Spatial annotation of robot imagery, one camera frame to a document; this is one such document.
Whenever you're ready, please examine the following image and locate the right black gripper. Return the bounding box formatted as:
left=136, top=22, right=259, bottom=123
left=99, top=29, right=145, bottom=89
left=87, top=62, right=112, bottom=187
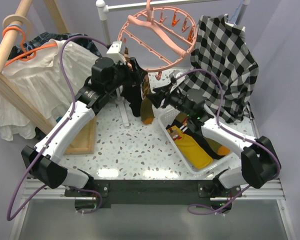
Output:
left=146, top=81, right=193, bottom=117

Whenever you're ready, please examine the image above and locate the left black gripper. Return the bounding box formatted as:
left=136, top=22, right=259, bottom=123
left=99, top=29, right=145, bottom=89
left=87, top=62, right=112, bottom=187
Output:
left=105, top=57, right=147, bottom=94

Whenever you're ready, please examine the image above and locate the olive orange sock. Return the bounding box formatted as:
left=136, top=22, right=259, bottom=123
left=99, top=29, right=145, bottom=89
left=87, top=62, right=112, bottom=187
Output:
left=140, top=75, right=155, bottom=125
left=173, top=112, right=231, bottom=160

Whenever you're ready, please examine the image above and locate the pink round clip hanger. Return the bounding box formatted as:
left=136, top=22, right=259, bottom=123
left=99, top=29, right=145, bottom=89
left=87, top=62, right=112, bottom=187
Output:
left=117, top=0, right=198, bottom=77

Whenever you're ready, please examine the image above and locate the black striped sock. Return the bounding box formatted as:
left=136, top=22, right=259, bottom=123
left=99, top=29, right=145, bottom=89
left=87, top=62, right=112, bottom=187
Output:
left=121, top=85, right=142, bottom=117

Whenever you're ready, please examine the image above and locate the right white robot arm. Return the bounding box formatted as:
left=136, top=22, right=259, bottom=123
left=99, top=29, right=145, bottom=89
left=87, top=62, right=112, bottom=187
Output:
left=146, top=84, right=282, bottom=197

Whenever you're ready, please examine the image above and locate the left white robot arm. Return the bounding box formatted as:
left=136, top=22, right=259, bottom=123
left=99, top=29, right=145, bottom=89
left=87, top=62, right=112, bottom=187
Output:
left=21, top=57, right=147, bottom=196

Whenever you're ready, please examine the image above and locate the orange clothes hanger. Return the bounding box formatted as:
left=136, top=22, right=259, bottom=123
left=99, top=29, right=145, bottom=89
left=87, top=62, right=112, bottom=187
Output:
left=2, top=24, right=58, bottom=67

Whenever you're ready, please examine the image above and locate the blue clothes hanger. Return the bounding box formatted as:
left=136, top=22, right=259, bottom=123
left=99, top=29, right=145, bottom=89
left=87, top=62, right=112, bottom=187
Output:
left=227, top=0, right=244, bottom=25

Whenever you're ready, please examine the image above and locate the white plastic basket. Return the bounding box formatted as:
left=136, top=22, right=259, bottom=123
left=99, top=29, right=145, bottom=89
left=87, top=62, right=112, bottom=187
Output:
left=157, top=109, right=240, bottom=176

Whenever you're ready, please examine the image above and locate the black white banded sock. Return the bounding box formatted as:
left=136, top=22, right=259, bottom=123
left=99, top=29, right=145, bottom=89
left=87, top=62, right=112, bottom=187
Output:
left=172, top=119, right=230, bottom=160

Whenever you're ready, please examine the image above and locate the dark patterned garment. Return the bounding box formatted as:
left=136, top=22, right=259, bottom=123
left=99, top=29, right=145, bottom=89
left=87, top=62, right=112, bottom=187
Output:
left=7, top=32, right=108, bottom=63

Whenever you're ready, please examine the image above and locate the black white checkered shirt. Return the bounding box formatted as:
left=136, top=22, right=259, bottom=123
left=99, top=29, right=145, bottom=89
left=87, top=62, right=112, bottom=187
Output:
left=180, top=14, right=259, bottom=124

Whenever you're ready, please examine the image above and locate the yellow sock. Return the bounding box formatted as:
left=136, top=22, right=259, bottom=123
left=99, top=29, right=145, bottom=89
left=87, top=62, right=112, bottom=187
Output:
left=167, top=125, right=213, bottom=170

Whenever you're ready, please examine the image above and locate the teal cloth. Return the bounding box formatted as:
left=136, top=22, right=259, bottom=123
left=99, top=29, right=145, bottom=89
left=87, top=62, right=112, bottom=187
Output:
left=56, top=116, right=64, bottom=128

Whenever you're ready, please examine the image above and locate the white blouse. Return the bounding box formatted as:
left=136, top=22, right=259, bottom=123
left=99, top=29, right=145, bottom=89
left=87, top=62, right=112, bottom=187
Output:
left=0, top=39, right=99, bottom=141

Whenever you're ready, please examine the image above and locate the wooden clothes rack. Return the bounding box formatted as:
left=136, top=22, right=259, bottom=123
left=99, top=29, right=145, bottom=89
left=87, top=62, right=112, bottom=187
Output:
left=0, top=0, right=96, bottom=156

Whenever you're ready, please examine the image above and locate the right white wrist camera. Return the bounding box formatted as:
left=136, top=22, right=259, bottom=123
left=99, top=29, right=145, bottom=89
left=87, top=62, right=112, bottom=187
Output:
left=169, top=70, right=185, bottom=88

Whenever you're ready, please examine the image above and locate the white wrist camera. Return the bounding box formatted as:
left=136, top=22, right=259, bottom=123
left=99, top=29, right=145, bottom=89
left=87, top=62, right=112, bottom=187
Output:
left=106, top=41, right=125, bottom=64
left=169, top=70, right=185, bottom=88

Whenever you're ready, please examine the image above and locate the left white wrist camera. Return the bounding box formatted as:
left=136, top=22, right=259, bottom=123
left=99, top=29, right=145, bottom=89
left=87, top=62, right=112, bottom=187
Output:
left=106, top=41, right=125, bottom=64

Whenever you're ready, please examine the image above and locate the white metal clothes rail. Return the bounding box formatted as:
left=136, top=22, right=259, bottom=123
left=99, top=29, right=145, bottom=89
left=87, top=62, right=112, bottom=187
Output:
left=95, top=0, right=251, bottom=128

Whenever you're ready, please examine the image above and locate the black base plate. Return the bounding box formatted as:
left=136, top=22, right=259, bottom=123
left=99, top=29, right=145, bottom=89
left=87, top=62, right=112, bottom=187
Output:
left=64, top=179, right=242, bottom=210

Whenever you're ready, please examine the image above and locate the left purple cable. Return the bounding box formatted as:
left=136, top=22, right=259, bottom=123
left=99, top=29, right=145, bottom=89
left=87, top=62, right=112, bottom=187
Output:
left=6, top=36, right=111, bottom=222

